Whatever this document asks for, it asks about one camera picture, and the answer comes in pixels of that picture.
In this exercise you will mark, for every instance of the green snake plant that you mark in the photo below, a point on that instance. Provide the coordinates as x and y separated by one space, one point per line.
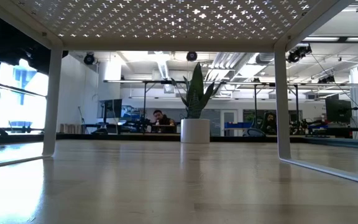
196 99

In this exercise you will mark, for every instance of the black ceiling camera mount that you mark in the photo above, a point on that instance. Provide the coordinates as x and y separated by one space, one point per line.
297 54
326 80

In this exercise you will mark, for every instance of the white patterned placemat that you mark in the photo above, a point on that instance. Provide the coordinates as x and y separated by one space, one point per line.
166 28

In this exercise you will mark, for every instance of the black metal table frame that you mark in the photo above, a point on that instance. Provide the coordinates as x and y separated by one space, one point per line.
104 137

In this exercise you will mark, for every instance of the black round ceiling speaker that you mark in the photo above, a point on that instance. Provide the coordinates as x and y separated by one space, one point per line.
89 58
191 56

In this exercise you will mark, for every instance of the black computer monitor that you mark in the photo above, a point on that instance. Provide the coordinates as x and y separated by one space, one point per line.
337 110
112 108

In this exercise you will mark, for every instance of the dark office chair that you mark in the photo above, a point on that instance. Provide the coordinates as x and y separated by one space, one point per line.
252 132

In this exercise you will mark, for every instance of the person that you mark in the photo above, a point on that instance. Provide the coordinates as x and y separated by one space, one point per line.
269 123
163 120

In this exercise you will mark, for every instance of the blue storage bins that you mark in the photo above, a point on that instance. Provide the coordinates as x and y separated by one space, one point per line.
233 125

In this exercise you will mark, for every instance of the white round plant pot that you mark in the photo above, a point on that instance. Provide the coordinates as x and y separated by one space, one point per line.
195 130

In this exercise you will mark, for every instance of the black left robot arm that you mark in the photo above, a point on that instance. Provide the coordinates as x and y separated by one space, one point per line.
11 46

